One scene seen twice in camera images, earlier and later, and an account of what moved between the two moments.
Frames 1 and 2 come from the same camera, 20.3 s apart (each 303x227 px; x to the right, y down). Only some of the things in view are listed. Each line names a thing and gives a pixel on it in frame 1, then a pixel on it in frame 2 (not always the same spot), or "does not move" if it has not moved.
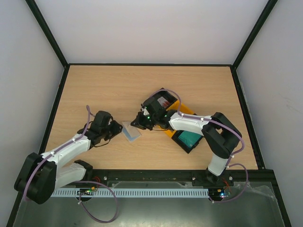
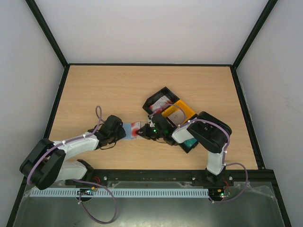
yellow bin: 184,109 does not move
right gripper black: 141,119 to 147,130
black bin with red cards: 164,98 does not move
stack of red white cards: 164,102 does not move
